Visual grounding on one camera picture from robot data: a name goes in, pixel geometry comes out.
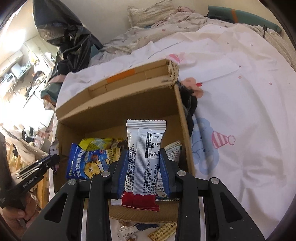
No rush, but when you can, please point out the white brown chocolate wafer bar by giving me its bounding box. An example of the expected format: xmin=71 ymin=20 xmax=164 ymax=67
xmin=116 ymin=223 xmax=159 ymax=241

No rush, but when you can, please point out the white blue snack packet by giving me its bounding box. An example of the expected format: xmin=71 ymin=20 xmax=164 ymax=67
xmin=156 ymin=141 xmax=183 ymax=197

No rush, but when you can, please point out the green orange cushion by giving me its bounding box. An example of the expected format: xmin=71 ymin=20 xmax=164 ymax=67
xmin=207 ymin=6 xmax=282 ymax=34

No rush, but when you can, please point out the brown cardboard box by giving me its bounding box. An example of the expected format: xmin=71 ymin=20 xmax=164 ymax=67
xmin=53 ymin=59 xmax=197 ymax=225

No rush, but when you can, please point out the beige striped pillow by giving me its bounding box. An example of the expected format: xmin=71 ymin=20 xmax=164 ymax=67
xmin=127 ymin=1 xmax=178 ymax=28

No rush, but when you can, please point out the white red snack bar wrapper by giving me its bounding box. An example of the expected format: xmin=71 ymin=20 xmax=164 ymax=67
xmin=111 ymin=120 xmax=167 ymax=212

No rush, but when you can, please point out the person's left hand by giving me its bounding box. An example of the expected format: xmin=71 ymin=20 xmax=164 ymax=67
xmin=1 ymin=193 xmax=39 ymax=236

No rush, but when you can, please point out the tan striped wafer packet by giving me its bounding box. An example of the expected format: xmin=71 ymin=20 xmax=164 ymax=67
xmin=147 ymin=222 xmax=177 ymax=241

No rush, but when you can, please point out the blue yellow cartoon snack packet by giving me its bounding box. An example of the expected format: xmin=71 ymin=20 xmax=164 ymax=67
xmin=66 ymin=143 xmax=121 ymax=180

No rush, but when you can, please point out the black plastic garbage bag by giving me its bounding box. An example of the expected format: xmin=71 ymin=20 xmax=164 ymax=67
xmin=33 ymin=0 xmax=103 ymax=77

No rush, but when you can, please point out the floral grey duvet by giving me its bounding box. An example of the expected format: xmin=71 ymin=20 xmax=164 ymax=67
xmin=89 ymin=7 xmax=232 ymax=66

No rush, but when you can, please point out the yellow snack bag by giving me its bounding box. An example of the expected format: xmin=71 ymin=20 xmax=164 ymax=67
xmin=78 ymin=138 xmax=113 ymax=151

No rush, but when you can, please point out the white printed bed sheet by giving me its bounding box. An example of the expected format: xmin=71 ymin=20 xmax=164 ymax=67
xmin=56 ymin=24 xmax=295 ymax=238

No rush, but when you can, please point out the dark grey cloth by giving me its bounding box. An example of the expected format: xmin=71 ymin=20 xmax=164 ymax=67
xmin=178 ymin=82 xmax=198 ymax=136

